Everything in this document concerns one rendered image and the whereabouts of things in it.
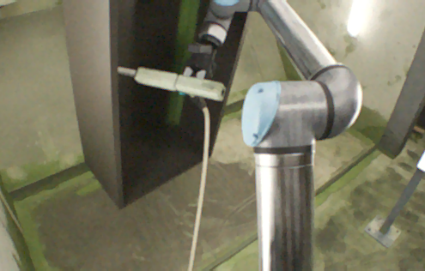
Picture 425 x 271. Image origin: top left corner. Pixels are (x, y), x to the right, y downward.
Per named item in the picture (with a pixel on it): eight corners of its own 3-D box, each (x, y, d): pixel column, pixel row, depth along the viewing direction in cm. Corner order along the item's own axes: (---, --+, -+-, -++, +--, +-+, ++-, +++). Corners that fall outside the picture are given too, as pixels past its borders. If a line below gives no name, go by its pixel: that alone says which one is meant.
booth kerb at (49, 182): (15, 205, 193) (8, 192, 185) (15, 203, 194) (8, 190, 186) (286, 92, 328) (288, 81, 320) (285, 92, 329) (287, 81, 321)
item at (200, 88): (234, 106, 114) (222, 80, 93) (231, 118, 114) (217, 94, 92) (124, 81, 129) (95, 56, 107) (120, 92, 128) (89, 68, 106)
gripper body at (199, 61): (211, 80, 109) (222, 50, 111) (205, 69, 101) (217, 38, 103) (191, 75, 111) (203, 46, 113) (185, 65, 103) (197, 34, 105)
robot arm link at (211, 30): (223, 25, 102) (197, 21, 105) (218, 38, 102) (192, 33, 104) (227, 39, 111) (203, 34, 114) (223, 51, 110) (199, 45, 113)
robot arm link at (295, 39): (395, 105, 53) (280, -22, 99) (337, 107, 51) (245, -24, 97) (370, 147, 61) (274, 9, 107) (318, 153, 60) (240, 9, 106)
